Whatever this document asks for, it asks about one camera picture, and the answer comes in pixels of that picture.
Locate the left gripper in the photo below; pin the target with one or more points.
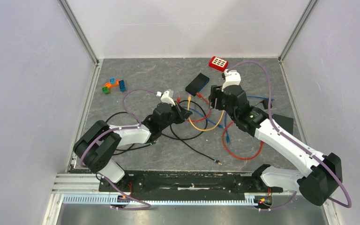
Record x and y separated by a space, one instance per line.
184 113

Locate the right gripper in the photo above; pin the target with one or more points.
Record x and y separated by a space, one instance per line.
216 93

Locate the black network switch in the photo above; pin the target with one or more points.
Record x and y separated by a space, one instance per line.
197 84

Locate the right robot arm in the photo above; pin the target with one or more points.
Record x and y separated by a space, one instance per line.
316 175

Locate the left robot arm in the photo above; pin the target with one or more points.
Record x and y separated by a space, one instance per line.
97 146

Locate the red keypad box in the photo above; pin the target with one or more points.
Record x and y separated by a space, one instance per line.
218 63

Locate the black flat plate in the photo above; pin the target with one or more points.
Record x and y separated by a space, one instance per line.
285 122

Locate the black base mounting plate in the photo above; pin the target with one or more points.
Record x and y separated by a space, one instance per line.
191 185

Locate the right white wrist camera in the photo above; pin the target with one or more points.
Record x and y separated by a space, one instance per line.
231 77

